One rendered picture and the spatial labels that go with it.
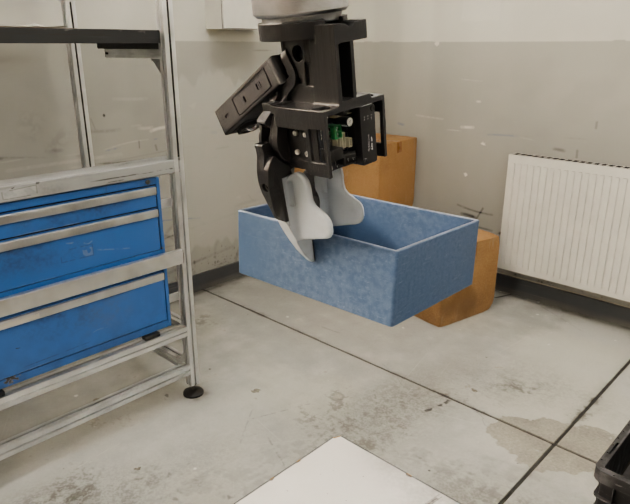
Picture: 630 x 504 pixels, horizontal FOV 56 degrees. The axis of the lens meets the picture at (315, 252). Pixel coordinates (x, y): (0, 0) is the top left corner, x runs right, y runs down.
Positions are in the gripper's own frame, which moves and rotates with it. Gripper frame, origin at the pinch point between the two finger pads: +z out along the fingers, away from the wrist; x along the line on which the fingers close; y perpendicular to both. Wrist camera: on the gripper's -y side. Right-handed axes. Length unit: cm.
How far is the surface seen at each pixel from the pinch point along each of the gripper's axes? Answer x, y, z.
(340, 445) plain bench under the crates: 16, -15, 45
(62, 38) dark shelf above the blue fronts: 41, -141, -14
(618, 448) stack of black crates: 61, 12, 62
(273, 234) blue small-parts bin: -0.5, -4.5, -0.1
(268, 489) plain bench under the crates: 1.2, -15.8, 43.1
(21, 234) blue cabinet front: 14, -140, 37
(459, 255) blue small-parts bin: 11.3, 9.2, 3.3
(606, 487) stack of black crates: 53, 13, 64
